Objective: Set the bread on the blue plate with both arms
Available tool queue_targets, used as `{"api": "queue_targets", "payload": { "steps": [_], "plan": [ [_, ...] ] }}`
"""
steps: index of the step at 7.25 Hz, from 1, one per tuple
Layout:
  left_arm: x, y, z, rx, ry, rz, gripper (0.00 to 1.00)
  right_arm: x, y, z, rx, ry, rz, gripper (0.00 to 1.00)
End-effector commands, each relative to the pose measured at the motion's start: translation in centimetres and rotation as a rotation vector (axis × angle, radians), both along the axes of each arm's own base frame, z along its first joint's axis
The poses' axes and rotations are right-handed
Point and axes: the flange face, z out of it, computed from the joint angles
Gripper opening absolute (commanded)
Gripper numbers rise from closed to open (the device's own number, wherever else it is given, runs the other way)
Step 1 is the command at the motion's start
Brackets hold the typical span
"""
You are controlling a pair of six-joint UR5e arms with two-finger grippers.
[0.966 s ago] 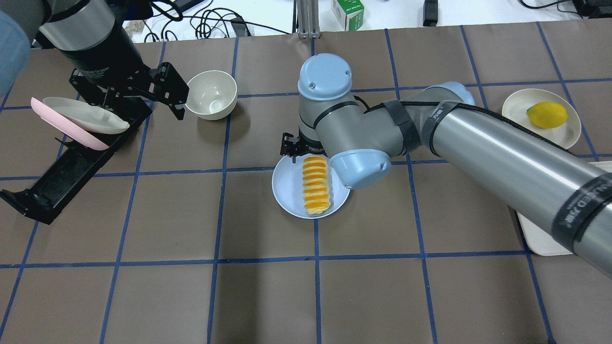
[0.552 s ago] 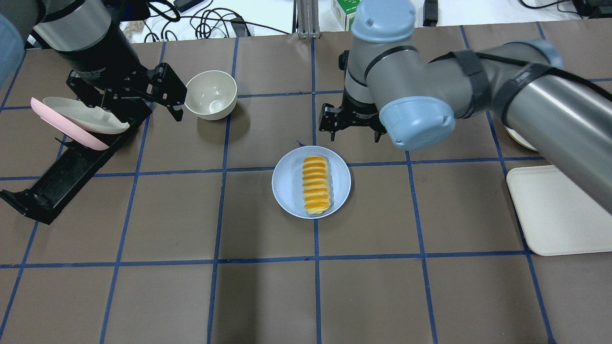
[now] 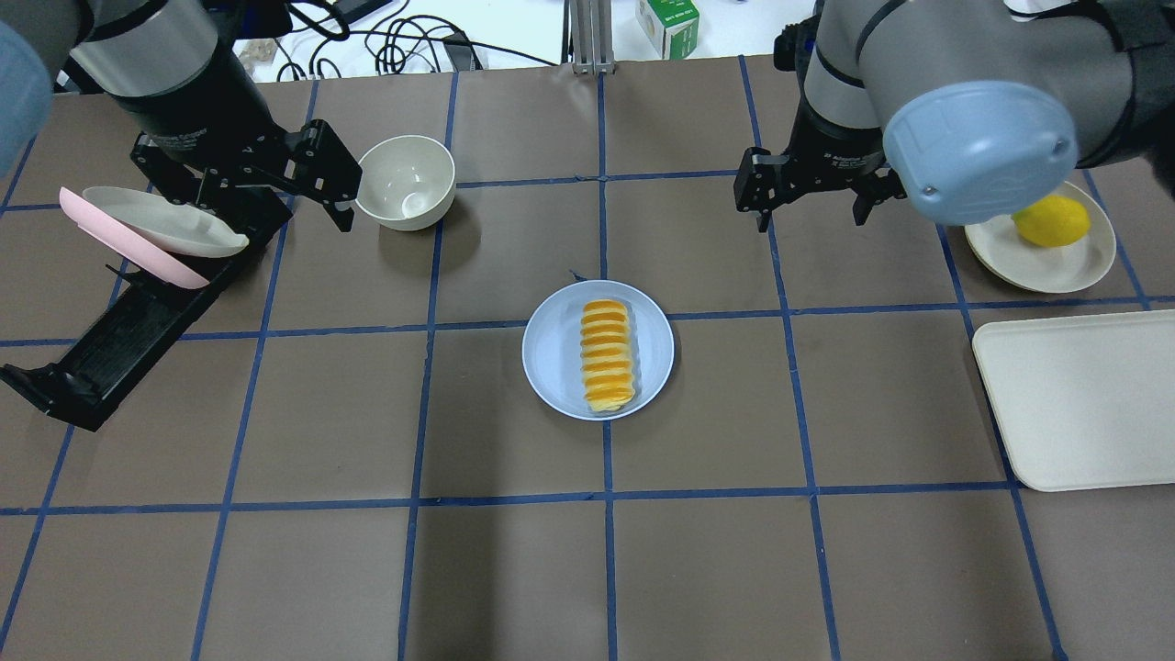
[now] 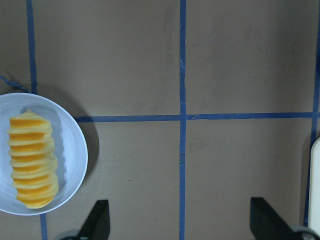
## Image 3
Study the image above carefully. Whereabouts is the green white box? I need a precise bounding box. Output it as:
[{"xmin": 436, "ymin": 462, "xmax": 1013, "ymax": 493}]
[{"xmin": 635, "ymin": 1, "xmax": 700, "ymax": 62}]

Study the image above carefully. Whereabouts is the aluminium frame post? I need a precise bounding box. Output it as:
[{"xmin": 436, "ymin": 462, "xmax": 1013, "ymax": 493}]
[{"xmin": 563, "ymin": 0, "xmax": 616, "ymax": 76}]

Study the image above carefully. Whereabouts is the pink plate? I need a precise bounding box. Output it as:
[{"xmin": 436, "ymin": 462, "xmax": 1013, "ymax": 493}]
[{"xmin": 58, "ymin": 187, "xmax": 210, "ymax": 290}]

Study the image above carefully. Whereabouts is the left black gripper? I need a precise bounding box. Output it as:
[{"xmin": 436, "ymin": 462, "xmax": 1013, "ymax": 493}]
[{"xmin": 129, "ymin": 65, "xmax": 362, "ymax": 232}]

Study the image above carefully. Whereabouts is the blue plate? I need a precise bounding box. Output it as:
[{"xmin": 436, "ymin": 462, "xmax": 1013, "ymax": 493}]
[{"xmin": 521, "ymin": 279, "xmax": 676, "ymax": 420}]

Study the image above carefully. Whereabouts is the white rectangular tray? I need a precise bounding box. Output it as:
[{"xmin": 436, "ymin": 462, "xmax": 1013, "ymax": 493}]
[{"xmin": 972, "ymin": 310, "xmax": 1174, "ymax": 492}]

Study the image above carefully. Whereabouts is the cream plate in rack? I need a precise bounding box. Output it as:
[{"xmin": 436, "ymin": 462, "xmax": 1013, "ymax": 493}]
[{"xmin": 83, "ymin": 186, "xmax": 251, "ymax": 259}]

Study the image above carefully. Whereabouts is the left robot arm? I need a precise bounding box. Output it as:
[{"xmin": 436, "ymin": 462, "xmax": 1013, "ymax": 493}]
[{"xmin": 1, "ymin": 1, "xmax": 362, "ymax": 231}]

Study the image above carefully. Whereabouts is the white plate under lemon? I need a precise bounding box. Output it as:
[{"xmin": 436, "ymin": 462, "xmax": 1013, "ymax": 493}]
[{"xmin": 965, "ymin": 183, "xmax": 1117, "ymax": 294}]

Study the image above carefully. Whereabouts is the yellow lemon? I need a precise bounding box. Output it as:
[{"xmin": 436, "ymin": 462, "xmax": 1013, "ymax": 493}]
[{"xmin": 1011, "ymin": 194, "xmax": 1092, "ymax": 248}]

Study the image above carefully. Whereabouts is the cream bowl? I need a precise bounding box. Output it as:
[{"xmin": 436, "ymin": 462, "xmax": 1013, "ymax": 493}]
[{"xmin": 355, "ymin": 135, "xmax": 456, "ymax": 231}]

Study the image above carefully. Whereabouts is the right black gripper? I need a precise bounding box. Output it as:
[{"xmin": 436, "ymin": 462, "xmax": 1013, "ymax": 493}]
[{"xmin": 732, "ymin": 96, "xmax": 908, "ymax": 232}]

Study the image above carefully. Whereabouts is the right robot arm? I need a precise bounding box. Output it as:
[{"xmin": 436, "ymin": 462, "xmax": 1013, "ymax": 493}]
[{"xmin": 733, "ymin": 1, "xmax": 1174, "ymax": 231}]

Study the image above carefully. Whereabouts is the black plate rack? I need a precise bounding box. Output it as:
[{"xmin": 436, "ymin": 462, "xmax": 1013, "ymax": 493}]
[{"xmin": 4, "ymin": 188, "xmax": 291, "ymax": 431}]

